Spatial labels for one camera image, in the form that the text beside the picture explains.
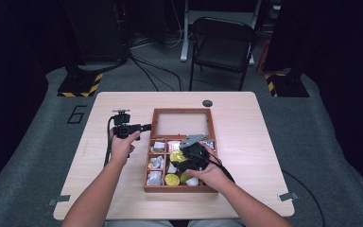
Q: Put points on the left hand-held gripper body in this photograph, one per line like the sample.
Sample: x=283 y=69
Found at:
x=124 y=129

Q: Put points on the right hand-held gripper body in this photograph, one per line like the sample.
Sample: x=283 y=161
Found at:
x=197 y=156

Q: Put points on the yellow coffee capsule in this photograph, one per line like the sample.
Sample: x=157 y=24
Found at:
x=185 y=177
x=172 y=179
x=176 y=156

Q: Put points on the wooden box with glass lid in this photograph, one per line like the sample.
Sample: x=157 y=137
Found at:
x=176 y=189

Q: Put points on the person's left hand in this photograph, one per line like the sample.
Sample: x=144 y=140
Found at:
x=123 y=149

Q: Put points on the person's right hand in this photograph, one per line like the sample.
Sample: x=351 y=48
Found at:
x=212 y=176

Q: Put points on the white coffee capsule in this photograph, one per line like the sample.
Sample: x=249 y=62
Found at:
x=171 y=168
x=192 y=182

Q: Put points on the black table grommet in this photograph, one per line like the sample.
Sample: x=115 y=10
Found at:
x=207 y=103

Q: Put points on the hazard striped black stand base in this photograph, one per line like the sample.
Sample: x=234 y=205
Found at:
x=78 y=83
x=288 y=85

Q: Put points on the grey tape strip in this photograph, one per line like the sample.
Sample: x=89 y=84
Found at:
x=288 y=196
x=59 y=199

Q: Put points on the black equipment cabinet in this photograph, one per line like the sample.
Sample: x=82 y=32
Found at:
x=100 y=31

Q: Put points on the black folding chair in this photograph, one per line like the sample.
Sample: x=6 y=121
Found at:
x=222 y=50

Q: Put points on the dark red panel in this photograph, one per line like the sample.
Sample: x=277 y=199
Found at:
x=261 y=60

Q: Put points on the black curtain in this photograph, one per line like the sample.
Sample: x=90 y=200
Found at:
x=337 y=41
x=12 y=47

